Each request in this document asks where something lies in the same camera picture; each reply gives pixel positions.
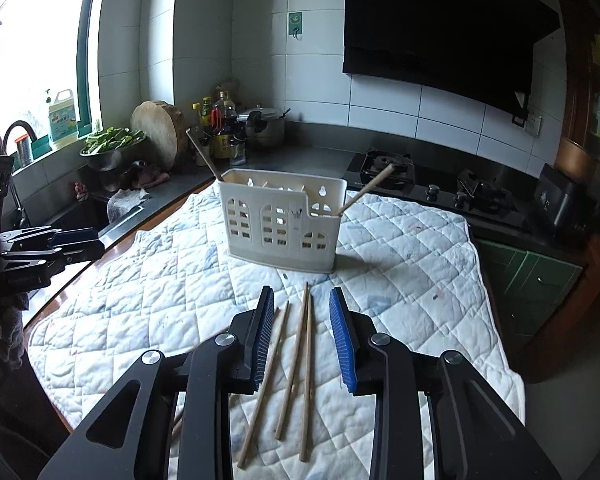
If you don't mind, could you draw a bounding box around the light wooden chopstick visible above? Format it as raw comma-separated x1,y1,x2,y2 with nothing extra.
186,128,225,182

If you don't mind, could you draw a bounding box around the pale wooden chopstick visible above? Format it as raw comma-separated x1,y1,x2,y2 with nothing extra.
335,164,395,217

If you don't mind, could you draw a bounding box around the black kitchen faucet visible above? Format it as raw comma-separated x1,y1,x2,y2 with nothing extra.
0,119,39,226

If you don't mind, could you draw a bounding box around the grey dish rag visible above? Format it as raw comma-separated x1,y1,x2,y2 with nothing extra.
107,188,150,223

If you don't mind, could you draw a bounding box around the metal bowl of greens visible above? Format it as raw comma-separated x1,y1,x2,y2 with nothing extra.
80,127,146,172

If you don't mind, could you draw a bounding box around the white quilted cloth mat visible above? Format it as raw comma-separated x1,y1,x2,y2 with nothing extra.
28,186,525,479

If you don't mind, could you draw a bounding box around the detergent bottle on windowsill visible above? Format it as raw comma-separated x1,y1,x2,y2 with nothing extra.
47,89,78,148

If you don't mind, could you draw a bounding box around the white plastic utensil holder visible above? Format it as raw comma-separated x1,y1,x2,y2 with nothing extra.
219,168,347,273

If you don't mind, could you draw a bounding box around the round wooden cutting board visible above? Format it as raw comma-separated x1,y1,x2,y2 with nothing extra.
130,101,188,170

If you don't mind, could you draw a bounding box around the green cabinet door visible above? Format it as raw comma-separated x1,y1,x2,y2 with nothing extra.
475,240,583,348

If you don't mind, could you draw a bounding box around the dark soy sauce bottle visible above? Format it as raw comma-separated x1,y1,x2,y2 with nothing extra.
211,90,238,160

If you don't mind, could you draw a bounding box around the black gas stove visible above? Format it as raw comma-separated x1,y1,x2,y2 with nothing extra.
344,150,524,231

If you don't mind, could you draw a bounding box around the silver pressure cooker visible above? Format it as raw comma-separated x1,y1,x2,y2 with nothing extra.
237,105,290,148

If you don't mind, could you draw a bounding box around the black countertop appliance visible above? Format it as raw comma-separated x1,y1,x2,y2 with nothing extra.
534,164,588,229

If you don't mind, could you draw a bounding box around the black range hood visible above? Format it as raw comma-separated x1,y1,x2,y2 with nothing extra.
342,0,560,122

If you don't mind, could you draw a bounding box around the white wall socket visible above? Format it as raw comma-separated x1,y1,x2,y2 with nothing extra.
524,114,542,138

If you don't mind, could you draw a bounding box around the green wall hook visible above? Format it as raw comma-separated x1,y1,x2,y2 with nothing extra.
288,12,303,39

